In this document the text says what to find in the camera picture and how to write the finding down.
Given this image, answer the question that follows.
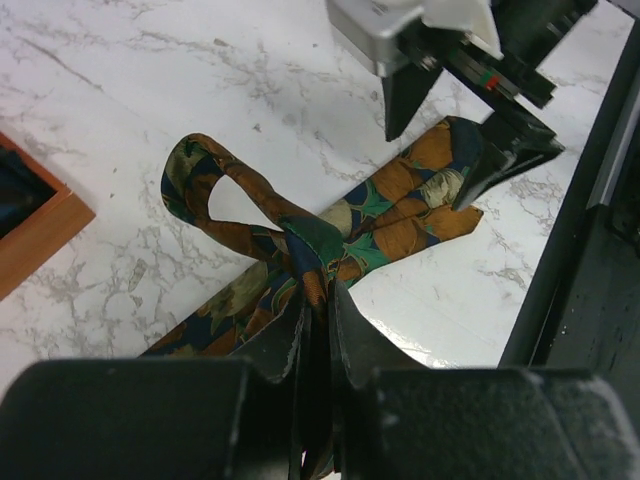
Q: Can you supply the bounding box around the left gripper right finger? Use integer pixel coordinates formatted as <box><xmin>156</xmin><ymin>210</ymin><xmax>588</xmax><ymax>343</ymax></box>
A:
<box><xmin>328</xmin><ymin>281</ymin><xmax>639</xmax><ymax>479</ymax></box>

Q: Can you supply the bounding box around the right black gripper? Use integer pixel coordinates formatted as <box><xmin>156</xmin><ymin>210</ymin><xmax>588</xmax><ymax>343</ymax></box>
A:
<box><xmin>381</xmin><ymin>1</ymin><xmax>596</xmax><ymax>211</ymax></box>

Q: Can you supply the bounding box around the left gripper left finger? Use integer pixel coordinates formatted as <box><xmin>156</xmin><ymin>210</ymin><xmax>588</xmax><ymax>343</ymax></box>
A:
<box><xmin>1</xmin><ymin>293</ymin><xmax>318</xmax><ymax>479</ymax></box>

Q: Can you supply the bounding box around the floral brown green tie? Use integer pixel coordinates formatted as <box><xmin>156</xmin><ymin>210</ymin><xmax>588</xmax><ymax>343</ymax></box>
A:
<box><xmin>140</xmin><ymin>117</ymin><xmax>482</xmax><ymax>479</ymax></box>

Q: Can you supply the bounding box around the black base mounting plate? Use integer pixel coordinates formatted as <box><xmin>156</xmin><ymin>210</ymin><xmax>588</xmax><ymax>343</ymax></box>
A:
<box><xmin>499</xmin><ymin>29</ymin><xmax>640</xmax><ymax>381</ymax></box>

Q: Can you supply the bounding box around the wooden compartment tray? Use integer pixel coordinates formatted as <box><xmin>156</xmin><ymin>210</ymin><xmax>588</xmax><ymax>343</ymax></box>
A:
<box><xmin>1</xmin><ymin>134</ymin><xmax>95</xmax><ymax>298</ymax></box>

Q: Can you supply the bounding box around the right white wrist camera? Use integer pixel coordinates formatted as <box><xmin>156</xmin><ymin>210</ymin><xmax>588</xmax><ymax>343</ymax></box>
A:
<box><xmin>325</xmin><ymin>1</ymin><xmax>503</xmax><ymax>78</ymax></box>

